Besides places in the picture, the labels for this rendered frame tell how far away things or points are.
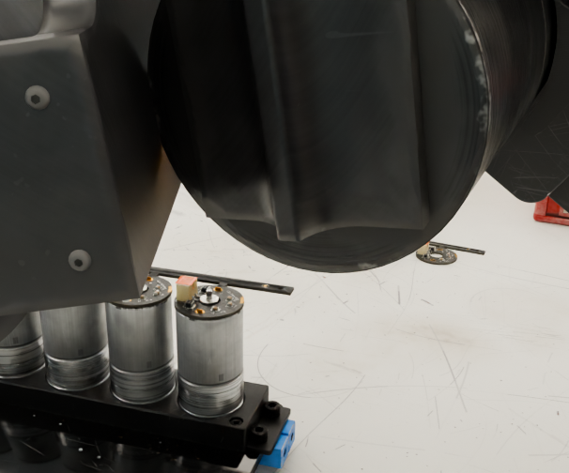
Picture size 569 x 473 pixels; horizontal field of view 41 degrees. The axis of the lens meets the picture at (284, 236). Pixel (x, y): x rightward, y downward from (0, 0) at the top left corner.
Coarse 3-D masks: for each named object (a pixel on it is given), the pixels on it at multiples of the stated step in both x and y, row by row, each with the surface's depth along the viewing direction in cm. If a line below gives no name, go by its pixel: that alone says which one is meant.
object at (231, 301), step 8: (200, 288) 28; (208, 288) 28; (224, 288) 28; (232, 288) 29; (224, 296) 28; (232, 296) 28; (240, 296) 28; (176, 304) 27; (184, 304) 27; (192, 304) 27; (200, 304) 27; (216, 304) 27; (224, 304) 27; (232, 304) 27; (240, 304) 27; (184, 312) 27; (192, 312) 27; (208, 312) 27; (216, 312) 27; (224, 312) 27; (232, 312) 27
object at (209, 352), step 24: (216, 288) 28; (240, 312) 27; (192, 336) 27; (216, 336) 27; (240, 336) 28; (192, 360) 27; (216, 360) 27; (240, 360) 28; (192, 384) 28; (216, 384) 28; (240, 384) 28; (192, 408) 28; (216, 408) 28
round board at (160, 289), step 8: (152, 280) 29; (160, 280) 29; (152, 288) 28; (160, 288) 28; (168, 288) 28; (144, 296) 28; (152, 296) 28; (160, 296) 28; (168, 296) 28; (112, 304) 27; (120, 304) 27; (128, 304) 27; (136, 304) 27; (144, 304) 27; (152, 304) 27
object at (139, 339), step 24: (144, 288) 28; (120, 312) 27; (144, 312) 27; (168, 312) 28; (120, 336) 28; (144, 336) 28; (168, 336) 29; (120, 360) 28; (144, 360) 28; (168, 360) 29; (120, 384) 29; (144, 384) 28; (168, 384) 29
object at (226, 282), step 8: (152, 272) 30; (160, 272) 30; (168, 272) 30; (176, 272) 30; (184, 272) 30; (192, 272) 30; (200, 280) 29; (208, 280) 29; (216, 280) 29; (224, 280) 29; (232, 280) 29; (240, 280) 29; (248, 288) 29; (256, 288) 29; (264, 288) 29; (272, 288) 29; (280, 288) 29; (288, 288) 29
